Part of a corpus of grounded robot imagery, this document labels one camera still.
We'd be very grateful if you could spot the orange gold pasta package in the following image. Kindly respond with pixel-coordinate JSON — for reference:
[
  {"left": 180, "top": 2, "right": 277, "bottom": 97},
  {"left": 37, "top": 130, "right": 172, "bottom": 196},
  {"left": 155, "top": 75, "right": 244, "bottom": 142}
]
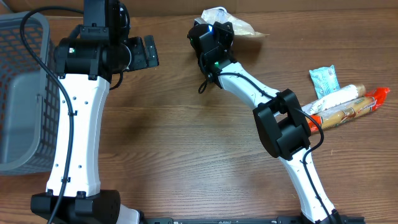
[{"left": 307, "top": 88, "right": 391, "bottom": 133}]

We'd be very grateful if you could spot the white barcode scanner stand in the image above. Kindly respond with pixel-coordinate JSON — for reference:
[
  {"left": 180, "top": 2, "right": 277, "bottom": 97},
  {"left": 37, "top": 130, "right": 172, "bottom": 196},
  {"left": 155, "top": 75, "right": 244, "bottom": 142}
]
[{"left": 213, "top": 6, "right": 227, "bottom": 12}]

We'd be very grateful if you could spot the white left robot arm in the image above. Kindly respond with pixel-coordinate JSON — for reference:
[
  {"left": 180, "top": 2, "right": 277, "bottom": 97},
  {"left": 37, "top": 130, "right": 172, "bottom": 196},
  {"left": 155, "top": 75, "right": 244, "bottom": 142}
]
[{"left": 30, "top": 0, "right": 159, "bottom": 224}]

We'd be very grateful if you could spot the grey plastic mesh basket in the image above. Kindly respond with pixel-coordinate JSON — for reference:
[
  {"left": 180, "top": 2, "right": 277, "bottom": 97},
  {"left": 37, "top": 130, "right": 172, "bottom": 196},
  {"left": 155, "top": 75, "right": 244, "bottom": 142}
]
[{"left": 1, "top": 12, "right": 60, "bottom": 175}]

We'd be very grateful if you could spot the white bamboo print tube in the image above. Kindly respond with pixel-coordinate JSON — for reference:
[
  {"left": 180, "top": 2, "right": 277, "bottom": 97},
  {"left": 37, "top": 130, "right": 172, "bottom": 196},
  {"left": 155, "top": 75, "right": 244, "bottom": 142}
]
[{"left": 302, "top": 84, "right": 366, "bottom": 115}]

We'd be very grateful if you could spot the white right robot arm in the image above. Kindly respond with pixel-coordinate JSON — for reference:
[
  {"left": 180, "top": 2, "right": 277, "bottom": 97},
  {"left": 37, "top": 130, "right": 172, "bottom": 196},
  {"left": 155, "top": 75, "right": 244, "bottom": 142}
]
[{"left": 187, "top": 18, "right": 341, "bottom": 223}]

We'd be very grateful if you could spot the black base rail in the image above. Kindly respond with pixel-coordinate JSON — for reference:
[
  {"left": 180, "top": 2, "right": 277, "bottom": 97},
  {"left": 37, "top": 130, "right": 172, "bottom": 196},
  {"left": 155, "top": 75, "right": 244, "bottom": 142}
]
[{"left": 143, "top": 215, "right": 311, "bottom": 224}]

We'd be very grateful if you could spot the clear brown snack pouch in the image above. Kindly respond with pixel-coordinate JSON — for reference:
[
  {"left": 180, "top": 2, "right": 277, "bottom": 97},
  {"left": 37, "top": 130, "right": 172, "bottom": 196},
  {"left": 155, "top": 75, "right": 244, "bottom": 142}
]
[{"left": 201, "top": 8, "right": 266, "bottom": 38}]

